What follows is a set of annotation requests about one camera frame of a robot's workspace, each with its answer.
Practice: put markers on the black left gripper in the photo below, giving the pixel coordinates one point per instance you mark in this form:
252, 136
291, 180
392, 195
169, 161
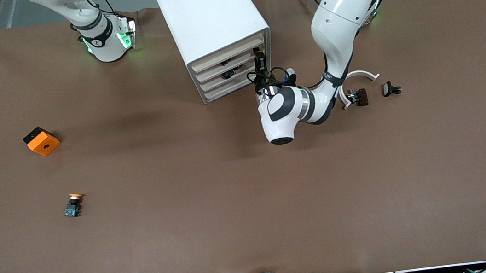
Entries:
261, 81

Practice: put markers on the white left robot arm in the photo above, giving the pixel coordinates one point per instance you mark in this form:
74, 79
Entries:
339, 13

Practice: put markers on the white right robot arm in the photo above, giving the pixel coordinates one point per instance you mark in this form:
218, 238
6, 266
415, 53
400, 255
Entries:
107, 46

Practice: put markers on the orange and black button box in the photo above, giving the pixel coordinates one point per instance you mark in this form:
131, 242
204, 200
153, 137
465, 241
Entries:
44, 144

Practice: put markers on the yellow mushroom push button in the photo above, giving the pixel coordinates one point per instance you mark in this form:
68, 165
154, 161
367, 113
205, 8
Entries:
74, 208

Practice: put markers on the white curved plastic part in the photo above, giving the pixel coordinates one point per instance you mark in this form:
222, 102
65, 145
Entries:
362, 72

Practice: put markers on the brown paper table cover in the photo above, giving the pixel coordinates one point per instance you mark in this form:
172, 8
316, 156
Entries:
249, 191

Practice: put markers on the dark push button switch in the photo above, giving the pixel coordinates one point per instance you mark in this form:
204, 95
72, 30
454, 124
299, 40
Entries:
230, 73

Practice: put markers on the dark brown switch component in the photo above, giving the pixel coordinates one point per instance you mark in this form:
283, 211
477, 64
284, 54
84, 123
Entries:
362, 97

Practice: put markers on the small black switch component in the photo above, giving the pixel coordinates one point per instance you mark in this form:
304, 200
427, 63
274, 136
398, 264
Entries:
389, 89

